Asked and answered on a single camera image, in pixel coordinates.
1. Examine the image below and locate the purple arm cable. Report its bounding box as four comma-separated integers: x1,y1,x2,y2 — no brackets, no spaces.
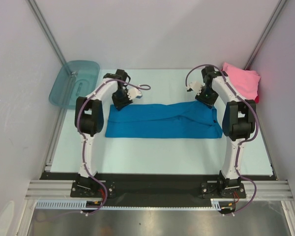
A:
184,64,259,217
78,80,151,217

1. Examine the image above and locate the blue t-shirt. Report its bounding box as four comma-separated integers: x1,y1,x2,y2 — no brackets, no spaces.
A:
105,101,223,139

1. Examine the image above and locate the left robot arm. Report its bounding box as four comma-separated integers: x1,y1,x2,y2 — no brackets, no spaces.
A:
75,69,133,178

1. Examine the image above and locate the right aluminium frame post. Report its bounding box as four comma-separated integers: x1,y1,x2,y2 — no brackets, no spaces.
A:
243,0,289,70

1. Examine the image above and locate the aluminium front rail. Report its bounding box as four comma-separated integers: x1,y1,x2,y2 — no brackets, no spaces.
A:
25,180,294,201

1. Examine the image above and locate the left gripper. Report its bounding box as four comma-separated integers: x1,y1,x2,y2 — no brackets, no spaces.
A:
112,88,132,111

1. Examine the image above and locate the aluminium frame post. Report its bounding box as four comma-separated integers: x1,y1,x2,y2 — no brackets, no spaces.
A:
26,0,66,65
243,0,289,70

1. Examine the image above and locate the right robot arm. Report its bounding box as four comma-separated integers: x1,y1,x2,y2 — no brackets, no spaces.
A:
195,64,259,197

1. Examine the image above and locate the left aluminium frame post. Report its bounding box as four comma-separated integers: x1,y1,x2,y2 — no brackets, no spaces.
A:
26,0,66,65

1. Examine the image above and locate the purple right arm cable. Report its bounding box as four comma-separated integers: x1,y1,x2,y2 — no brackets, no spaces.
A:
184,64,259,217

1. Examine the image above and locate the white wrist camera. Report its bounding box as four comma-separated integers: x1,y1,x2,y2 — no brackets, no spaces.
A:
127,88,143,100
186,81,203,94

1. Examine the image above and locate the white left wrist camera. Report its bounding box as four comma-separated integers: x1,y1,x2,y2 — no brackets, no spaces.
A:
127,88,143,100

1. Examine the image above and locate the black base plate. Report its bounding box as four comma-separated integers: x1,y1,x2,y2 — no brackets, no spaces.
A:
39,173,276,207

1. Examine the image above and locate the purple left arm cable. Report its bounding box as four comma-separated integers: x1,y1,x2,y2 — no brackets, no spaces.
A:
78,80,151,217

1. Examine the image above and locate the white slotted cable duct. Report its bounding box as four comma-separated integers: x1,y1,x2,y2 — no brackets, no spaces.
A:
35,200,226,211

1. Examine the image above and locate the pink folded t-shirt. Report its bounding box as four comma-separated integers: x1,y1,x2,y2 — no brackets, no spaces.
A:
223,62,261,100

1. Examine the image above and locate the teal translucent plastic bin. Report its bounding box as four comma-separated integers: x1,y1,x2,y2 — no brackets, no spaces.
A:
49,60,100,110

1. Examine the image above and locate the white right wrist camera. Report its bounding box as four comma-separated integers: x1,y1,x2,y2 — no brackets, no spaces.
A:
186,81,203,94

